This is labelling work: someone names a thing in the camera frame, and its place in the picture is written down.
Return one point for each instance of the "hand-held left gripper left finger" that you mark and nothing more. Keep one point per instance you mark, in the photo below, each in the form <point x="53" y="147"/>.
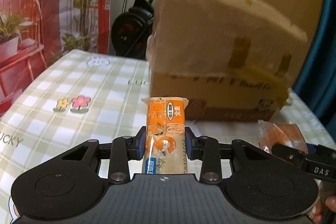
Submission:
<point x="141" y="144"/>

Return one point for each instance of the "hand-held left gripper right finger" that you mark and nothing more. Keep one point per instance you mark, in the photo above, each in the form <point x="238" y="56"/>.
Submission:
<point x="189" y="144"/>

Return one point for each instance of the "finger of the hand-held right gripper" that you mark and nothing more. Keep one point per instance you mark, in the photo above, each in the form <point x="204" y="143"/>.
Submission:
<point x="323" y="151"/>
<point x="287" y="154"/>

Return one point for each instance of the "brown biscuit packet clear wrap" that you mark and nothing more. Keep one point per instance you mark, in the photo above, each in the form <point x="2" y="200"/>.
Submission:
<point x="283" y="132"/>

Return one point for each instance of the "orange cracker packet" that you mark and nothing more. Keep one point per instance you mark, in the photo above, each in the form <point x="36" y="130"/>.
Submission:
<point x="162" y="134"/>

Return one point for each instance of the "cardboard box with plastic liner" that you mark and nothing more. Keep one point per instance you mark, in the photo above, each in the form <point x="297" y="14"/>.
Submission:
<point x="210" y="56"/>

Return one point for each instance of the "person's right hand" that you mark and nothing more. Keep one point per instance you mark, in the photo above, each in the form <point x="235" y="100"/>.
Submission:
<point x="331" y="205"/>

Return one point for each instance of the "green checked tablecloth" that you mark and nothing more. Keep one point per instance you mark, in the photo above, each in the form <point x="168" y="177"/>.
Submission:
<point x="92" y="87"/>

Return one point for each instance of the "teal curtain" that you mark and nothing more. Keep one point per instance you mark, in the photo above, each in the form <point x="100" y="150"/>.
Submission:
<point x="325" y="56"/>

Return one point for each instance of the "black exercise bike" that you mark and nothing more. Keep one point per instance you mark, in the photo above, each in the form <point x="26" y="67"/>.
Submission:
<point x="131" y="24"/>

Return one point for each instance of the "printed backdrop cloth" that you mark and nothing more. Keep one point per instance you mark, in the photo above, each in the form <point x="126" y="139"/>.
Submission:
<point x="39" y="3"/>

